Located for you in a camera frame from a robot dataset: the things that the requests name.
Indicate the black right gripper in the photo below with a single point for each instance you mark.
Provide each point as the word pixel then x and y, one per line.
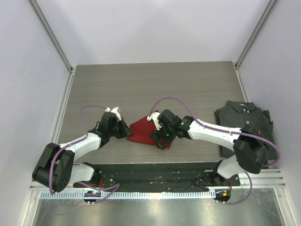
pixel 157 134

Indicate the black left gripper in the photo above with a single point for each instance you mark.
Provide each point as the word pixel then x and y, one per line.
pixel 125 130

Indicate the red cloth napkin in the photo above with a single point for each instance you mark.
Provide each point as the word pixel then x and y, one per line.
pixel 142 130

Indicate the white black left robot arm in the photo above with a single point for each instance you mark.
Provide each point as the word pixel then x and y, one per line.
pixel 56 169

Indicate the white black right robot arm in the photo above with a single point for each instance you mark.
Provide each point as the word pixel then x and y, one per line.
pixel 250 152

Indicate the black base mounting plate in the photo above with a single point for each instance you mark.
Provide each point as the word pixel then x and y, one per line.
pixel 177 177

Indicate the dark striped button shirt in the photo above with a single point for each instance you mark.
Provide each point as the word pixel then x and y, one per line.
pixel 239 114

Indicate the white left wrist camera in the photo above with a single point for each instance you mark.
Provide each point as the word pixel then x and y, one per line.
pixel 116 111

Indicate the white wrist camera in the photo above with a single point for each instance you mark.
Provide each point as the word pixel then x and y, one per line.
pixel 153 117
pixel 116 111

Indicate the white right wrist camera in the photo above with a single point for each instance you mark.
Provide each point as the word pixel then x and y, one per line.
pixel 153 117

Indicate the white slotted cable duct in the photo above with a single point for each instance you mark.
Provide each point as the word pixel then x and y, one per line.
pixel 78 194

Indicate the aluminium front rail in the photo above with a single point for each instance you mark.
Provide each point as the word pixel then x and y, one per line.
pixel 266 178

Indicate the left aluminium frame post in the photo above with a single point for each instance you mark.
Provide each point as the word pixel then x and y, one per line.
pixel 48 30

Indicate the aluminium frame post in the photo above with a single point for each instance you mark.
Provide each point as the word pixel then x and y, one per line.
pixel 256 31
pixel 48 30

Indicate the right aluminium frame post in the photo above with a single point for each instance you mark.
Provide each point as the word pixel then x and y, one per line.
pixel 256 31

